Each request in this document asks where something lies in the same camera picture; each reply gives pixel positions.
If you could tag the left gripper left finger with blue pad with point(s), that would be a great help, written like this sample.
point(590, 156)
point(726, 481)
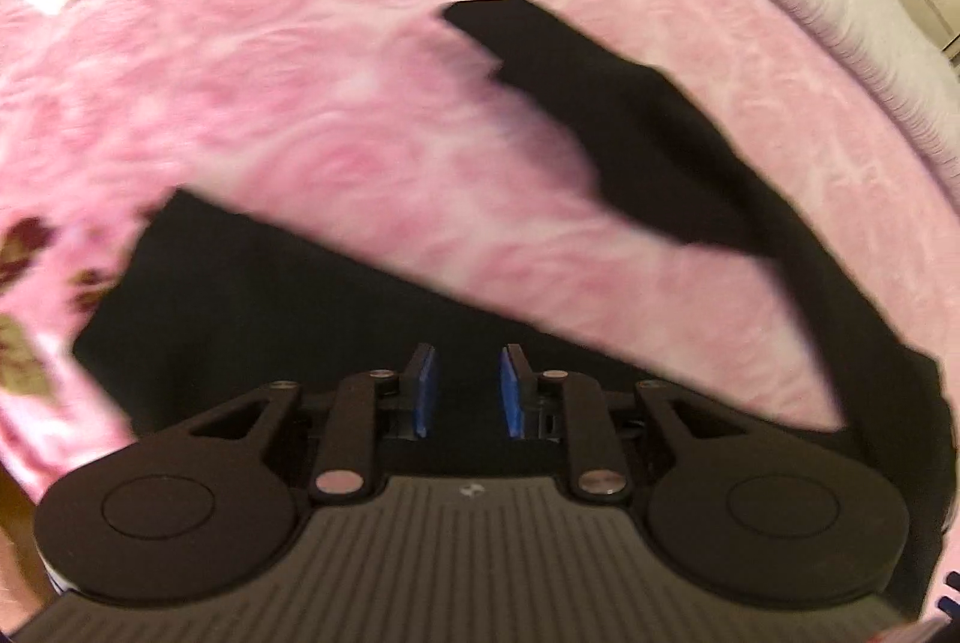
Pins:
point(368, 408)

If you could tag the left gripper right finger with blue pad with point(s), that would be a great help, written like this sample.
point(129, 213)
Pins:
point(571, 408)

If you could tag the black trousers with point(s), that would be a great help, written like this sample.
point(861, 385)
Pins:
point(755, 225)

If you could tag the pink floral blanket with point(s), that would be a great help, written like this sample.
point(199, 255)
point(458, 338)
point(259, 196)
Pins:
point(371, 126)

